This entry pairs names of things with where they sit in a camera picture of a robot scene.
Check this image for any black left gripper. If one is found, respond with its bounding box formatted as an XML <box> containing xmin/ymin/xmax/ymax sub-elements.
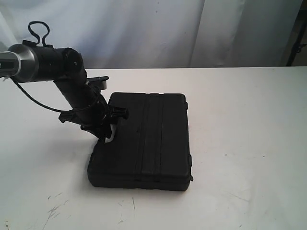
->
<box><xmin>53</xmin><ymin>69</ymin><xmax>130</xmax><ymax>144</ymax></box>

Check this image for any black plastic tool case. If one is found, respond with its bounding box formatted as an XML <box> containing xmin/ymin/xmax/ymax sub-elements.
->
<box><xmin>87</xmin><ymin>92</ymin><xmax>193</xmax><ymax>191</ymax></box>

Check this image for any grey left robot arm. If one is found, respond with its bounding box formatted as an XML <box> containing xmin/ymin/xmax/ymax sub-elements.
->
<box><xmin>0</xmin><ymin>40</ymin><xmax>129</xmax><ymax>143</ymax></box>

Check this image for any white backdrop curtain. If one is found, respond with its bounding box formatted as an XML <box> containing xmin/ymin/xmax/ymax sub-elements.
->
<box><xmin>0</xmin><ymin>0</ymin><xmax>302</xmax><ymax>69</ymax></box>

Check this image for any black stand pole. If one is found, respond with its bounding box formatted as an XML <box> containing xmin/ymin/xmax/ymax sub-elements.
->
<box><xmin>286</xmin><ymin>0</ymin><xmax>307</xmax><ymax>67</ymax></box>

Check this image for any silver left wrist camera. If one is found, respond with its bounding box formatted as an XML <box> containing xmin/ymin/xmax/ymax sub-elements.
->
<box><xmin>86</xmin><ymin>76</ymin><xmax>109</xmax><ymax>91</ymax></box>

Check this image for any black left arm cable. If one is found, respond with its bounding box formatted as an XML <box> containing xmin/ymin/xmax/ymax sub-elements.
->
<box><xmin>0</xmin><ymin>21</ymin><xmax>101</xmax><ymax>113</ymax></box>

